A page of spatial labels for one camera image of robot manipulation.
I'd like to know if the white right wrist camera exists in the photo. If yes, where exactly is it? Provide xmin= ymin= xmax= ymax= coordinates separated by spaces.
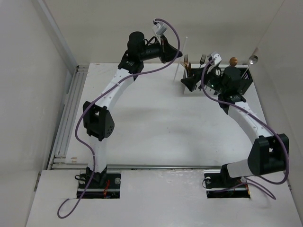
xmin=207 ymin=52 xmax=222 ymax=73

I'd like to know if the aluminium table edge rail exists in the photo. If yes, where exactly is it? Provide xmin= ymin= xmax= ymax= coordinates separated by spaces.
xmin=45 ymin=65 xmax=89 ymax=170

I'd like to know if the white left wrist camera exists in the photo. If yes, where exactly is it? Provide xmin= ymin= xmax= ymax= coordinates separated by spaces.
xmin=152 ymin=20 xmax=167 ymax=36

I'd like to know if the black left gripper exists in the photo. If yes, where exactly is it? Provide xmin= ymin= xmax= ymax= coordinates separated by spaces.
xmin=139 ymin=35 xmax=182 ymax=64

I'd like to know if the copper four-tine fork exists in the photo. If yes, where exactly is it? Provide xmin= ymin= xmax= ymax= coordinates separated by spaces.
xmin=180 ymin=61 xmax=188 ymax=72

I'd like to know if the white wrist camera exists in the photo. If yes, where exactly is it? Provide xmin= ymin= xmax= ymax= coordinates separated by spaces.
xmin=152 ymin=20 xmax=167 ymax=36
xmin=207 ymin=52 xmax=222 ymax=73

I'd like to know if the small copper three-tine fork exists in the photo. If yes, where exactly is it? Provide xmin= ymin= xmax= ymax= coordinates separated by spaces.
xmin=187 ymin=62 xmax=192 ymax=77

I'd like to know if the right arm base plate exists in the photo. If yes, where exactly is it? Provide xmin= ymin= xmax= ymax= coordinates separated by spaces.
xmin=203 ymin=172 xmax=250 ymax=199

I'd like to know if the copper round spoon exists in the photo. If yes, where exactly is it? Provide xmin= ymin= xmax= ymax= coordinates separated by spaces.
xmin=229 ymin=57 xmax=238 ymax=67

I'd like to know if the silver spoon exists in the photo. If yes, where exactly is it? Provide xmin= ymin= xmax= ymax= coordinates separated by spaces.
xmin=241 ymin=55 xmax=258 ymax=78

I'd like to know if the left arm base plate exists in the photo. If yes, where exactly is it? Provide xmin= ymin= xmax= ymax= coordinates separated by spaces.
xmin=74 ymin=173 xmax=121 ymax=199

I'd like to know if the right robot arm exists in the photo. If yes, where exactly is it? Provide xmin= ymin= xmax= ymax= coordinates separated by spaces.
xmin=181 ymin=65 xmax=290 ymax=187

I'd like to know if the black utensil caddy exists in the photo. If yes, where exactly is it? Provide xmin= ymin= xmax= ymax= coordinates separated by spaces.
xmin=221 ymin=66 xmax=253 ymax=95

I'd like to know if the white utensil caddy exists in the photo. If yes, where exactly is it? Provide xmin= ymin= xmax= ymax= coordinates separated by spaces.
xmin=180 ymin=68 xmax=203 ymax=96

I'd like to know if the black fork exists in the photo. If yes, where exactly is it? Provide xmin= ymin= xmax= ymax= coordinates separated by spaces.
xmin=199 ymin=54 xmax=206 ymax=68

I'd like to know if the clear chopstick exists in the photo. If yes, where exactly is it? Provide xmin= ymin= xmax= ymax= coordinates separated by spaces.
xmin=172 ymin=36 xmax=188 ymax=83

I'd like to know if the gold fork green handle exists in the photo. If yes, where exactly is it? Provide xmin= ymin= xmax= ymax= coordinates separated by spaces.
xmin=183 ymin=54 xmax=188 ymax=65

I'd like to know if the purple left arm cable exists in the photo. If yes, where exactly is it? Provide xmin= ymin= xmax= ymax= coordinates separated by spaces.
xmin=56 ymin=17 xmax=180 ymax=218

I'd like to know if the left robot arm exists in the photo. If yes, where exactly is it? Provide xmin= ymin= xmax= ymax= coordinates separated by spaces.
xmin=83 ymin=31 xmax=182 ymax=188

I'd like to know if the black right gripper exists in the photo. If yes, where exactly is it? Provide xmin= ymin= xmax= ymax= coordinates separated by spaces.
xmin=180 ymin=63 xmax=226 ymax=94

